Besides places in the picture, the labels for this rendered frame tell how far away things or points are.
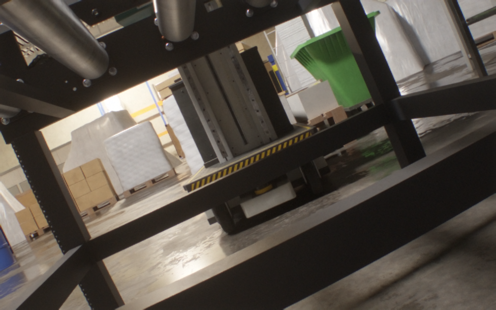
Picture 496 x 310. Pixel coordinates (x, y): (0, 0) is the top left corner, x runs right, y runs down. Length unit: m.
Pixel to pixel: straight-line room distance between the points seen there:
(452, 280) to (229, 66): 1.68
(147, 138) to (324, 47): 6.30
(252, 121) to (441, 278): 1.57
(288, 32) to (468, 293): 4.43
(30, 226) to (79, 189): 2.17
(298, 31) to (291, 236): 4.63
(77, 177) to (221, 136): 7.42
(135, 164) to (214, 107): 7.26
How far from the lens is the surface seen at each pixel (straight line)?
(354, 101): 3.93
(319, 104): 3.20
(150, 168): 9.49
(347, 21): 1.60
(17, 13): 0.78
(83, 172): 9.55
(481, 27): 7.85
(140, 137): 9.52
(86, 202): 9.57
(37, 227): 11.22
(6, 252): 6.64
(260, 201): 2.05
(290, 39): 5.11
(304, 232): 0.52
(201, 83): 2.38
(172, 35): 1.34
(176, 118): 4.93
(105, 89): 1.48
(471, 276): 1.00
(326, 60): 3.82
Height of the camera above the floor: 0.49
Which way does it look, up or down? 4 degrees down
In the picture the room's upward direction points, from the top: 24 degrees counter-clockwise
